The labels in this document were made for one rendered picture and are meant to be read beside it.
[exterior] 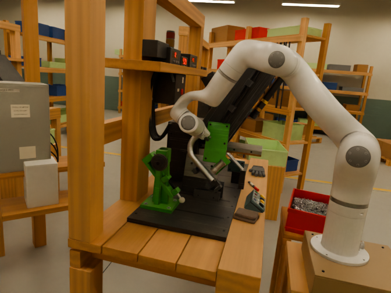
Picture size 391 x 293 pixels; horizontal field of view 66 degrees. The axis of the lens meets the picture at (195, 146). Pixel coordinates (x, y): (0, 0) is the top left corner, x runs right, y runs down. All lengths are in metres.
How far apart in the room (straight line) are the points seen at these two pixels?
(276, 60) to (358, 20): 10.09
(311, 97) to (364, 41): 10.03
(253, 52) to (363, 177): 0.54
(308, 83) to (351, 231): 0.51
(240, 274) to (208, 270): 0.11
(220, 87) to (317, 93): 0.36
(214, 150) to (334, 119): 0.67
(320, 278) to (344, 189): 0.29
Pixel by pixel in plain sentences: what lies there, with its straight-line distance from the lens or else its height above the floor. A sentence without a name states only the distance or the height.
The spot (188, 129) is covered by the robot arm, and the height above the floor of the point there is 1.28.
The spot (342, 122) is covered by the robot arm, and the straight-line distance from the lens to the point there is 1.11.
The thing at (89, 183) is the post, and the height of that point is 1.11.
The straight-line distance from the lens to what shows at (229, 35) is 5.48.
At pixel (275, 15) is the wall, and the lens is 10.73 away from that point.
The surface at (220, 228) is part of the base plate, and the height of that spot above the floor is 0.90.
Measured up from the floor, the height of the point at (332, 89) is 1.45.
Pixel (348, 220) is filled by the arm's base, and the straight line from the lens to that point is 1.12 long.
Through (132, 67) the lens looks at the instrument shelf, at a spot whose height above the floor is 1.51.
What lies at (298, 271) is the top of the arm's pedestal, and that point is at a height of 0.85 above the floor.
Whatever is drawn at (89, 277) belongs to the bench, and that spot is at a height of 0.74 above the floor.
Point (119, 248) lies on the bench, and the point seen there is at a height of 0.88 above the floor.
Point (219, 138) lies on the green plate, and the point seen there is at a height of 1.20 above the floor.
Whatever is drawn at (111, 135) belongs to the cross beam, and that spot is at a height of 1.22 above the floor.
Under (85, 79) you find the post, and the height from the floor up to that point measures 1.46.
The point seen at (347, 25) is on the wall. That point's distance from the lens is 10.99.
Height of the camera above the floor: 1.49
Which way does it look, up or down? 13 degrees down
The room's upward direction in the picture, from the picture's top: 5 degrees clockwise
